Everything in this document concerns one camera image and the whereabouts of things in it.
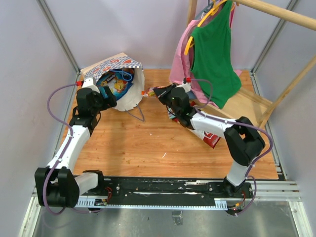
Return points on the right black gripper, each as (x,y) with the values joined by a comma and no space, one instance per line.
(162,93)

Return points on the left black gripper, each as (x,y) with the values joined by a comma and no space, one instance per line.
(108,102)

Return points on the blue Slendy candy bag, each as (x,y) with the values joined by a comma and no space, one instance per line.
(118,81)

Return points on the blue checkered paper bag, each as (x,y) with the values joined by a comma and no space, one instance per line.
(121,62)

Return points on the pink shirt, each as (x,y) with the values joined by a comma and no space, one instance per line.
(181,65)

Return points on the green tank top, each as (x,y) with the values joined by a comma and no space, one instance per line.
(212,58)

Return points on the red chips bag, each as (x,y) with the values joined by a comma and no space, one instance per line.
(208,138)

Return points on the yellow hanger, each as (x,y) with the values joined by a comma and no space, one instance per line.
(211,12)

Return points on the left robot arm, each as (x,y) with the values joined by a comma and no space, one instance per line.
(56,185)

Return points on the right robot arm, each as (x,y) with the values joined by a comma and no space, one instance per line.
(243,140)

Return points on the blue crumpled cloth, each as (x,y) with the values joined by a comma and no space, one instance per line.
(189,92)

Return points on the wooden clothes rack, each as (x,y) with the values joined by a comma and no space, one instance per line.
(246,103)

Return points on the grey hanger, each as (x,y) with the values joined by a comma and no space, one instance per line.
(205,10)

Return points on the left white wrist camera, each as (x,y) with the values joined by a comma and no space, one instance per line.
(88,82)

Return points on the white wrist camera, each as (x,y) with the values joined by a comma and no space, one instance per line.
(185,82)
(88,82)

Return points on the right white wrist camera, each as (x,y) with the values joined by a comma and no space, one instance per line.
(185,82)

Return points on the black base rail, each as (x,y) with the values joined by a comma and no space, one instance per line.
(168,193)

